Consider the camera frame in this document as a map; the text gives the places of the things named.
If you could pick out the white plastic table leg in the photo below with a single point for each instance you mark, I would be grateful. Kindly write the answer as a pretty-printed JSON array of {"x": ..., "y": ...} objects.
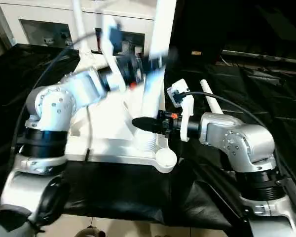
[
  {"x": 80, "y": 24},
  {"x": 158, "y": 49},
  {"x": 211, "y": 96}
]

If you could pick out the white plastic table top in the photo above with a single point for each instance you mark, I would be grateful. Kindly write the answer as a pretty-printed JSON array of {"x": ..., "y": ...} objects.
[{"x": 108, "y": 133}]

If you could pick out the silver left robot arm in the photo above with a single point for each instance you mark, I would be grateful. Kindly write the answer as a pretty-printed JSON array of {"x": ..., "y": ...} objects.
[{"x": 54, "y": 128}]

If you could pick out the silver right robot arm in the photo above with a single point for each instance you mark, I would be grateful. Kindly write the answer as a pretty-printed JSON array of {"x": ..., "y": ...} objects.
[{"x": 246, "y": 148}]

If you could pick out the black mat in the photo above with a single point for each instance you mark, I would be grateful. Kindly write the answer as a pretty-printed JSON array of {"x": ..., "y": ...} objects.
[{"x": 138, "y": 197}]

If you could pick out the black furniture with gold label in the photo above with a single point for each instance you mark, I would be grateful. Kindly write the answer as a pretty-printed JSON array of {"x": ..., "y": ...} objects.
[{"x": 246, "y": 24}]

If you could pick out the white cabinet with glass doors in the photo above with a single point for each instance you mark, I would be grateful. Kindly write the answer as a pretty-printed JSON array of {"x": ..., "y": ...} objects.
[{"x": 44, "y": 19}]

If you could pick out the grey curtain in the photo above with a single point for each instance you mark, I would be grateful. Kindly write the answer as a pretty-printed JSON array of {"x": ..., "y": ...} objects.
[{"x": 0, "y": 24}]

